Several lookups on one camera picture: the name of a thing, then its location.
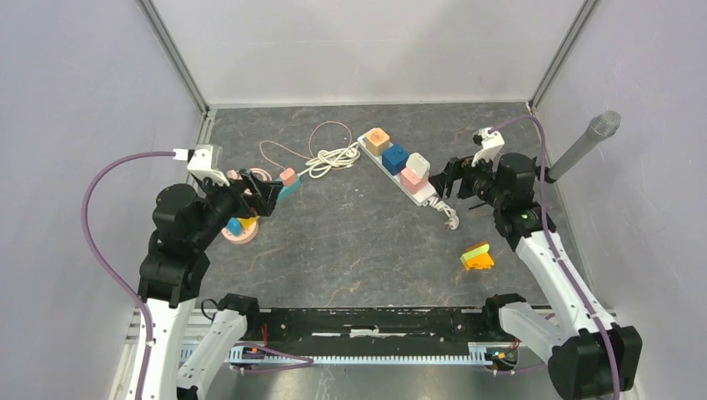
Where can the beige dragon cube plug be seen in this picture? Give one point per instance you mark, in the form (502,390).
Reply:
(376,141)

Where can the pink shape sorter toy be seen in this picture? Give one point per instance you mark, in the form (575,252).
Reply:
(241,230)

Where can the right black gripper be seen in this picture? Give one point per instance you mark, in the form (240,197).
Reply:
(458,168)

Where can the white cube plug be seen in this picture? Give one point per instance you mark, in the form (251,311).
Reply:
(418,165)

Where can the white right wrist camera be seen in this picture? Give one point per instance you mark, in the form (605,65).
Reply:
(490,142)

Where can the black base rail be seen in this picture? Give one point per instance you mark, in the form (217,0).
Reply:
(364,331)

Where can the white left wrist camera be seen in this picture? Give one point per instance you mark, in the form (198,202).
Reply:
(203,165)

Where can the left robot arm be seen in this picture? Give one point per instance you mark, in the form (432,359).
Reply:
(187,220)

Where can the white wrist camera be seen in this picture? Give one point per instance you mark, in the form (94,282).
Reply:
(490,142)
(203,165)

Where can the yellow orange toy bricks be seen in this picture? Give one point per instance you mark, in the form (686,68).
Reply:
(477,257)

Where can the salmon pink usb charger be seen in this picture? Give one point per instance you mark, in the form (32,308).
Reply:
(288,177)

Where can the pink cube plug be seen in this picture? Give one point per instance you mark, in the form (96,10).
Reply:
(411,182)

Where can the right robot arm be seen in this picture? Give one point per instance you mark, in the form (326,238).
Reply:
(586,352)

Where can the blue cube plug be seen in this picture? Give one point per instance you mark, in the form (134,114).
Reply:
(394,159)

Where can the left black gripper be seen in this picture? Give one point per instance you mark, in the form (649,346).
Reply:
(263,196)

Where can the grey microphone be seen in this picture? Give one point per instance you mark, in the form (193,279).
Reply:
(600,128)

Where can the teal usb power strip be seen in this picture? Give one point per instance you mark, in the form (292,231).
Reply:
(289,188)

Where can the white power strip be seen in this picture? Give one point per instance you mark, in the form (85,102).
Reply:
(420,199)

